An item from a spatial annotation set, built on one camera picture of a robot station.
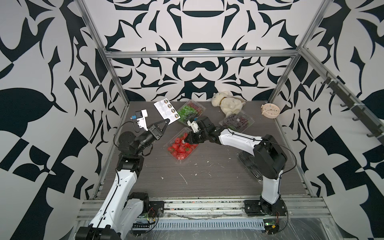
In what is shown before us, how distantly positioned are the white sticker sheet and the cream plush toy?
0.49m

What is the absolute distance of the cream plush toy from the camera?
1.07 meters

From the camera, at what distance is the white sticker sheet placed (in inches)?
27.1
